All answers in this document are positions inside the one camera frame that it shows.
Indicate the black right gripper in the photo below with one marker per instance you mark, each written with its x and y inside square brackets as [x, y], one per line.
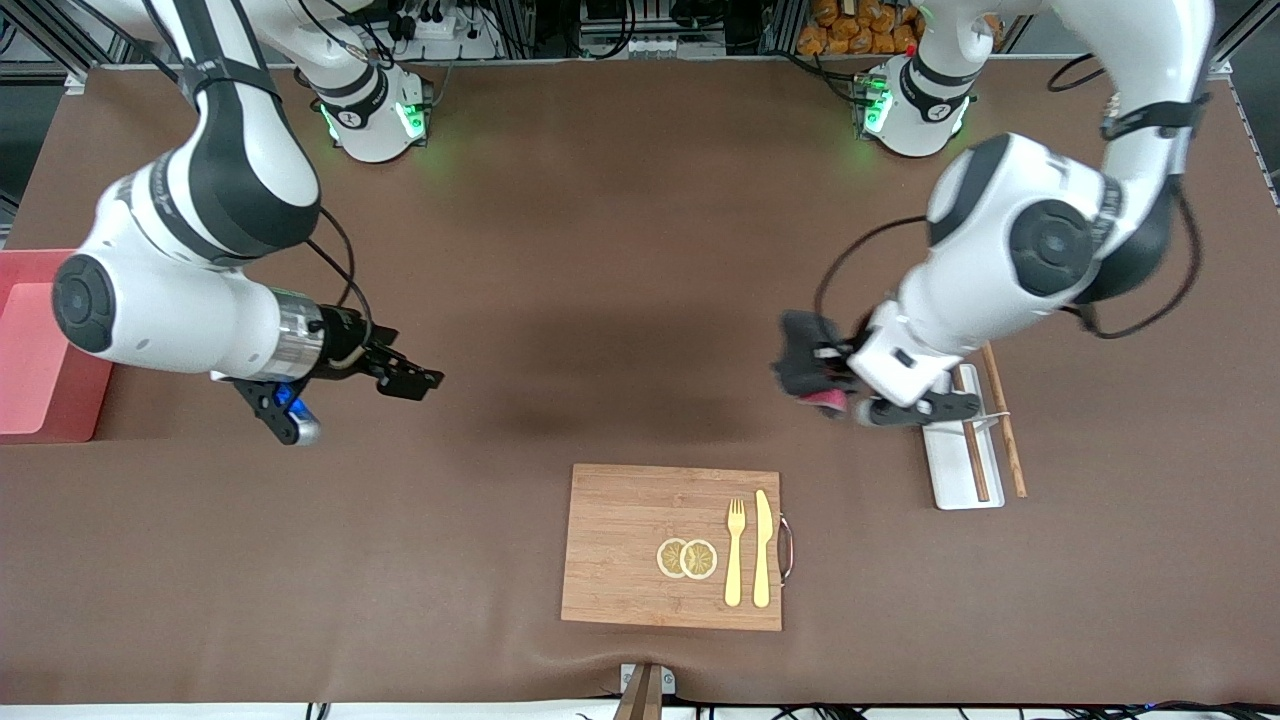
[345, 343]

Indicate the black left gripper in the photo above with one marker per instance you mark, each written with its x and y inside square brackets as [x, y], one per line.
[806, 362]

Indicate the dark grey cloth red underside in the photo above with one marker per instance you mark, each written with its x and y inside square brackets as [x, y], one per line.
[800, 365]

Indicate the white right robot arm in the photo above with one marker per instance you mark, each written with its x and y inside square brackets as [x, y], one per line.
[230, 150]

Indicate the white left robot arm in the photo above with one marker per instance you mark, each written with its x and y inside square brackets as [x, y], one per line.
[1000, 230]

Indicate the white rectangular tray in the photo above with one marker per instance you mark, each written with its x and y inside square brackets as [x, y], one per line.
[950, 470]

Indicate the light wooden rod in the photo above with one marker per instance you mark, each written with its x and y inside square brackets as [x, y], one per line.
[1010, 450]

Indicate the yellow plastic knife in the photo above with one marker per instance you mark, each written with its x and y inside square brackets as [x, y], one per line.
[762, 550]

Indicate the brown table cover mat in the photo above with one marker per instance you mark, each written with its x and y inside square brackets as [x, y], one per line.
[600, 300]

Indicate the yellow plastic fork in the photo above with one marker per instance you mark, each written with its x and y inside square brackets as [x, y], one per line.
[735, 560]

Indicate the dried lemon slice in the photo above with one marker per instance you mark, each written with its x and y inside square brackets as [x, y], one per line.
[700, 560]
[667, 558]

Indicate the wooden cutting board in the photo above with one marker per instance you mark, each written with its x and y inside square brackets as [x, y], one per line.
[630, 520]

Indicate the white power strip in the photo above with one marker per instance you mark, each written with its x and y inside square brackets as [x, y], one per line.
[440, 30]

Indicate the orange packaged snacks pile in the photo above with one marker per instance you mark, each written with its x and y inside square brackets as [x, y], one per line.
[860, 25]

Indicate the pink plastic bin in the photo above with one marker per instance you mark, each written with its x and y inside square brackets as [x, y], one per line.
[40, 340]

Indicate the black electronics box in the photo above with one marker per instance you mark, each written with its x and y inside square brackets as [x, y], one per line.
[650, 25]

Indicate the aluminium frame rail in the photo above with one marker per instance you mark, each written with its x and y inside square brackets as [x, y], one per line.
[620, 61]

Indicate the camera mounting post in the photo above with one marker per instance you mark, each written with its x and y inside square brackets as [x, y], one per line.
[645, 690]

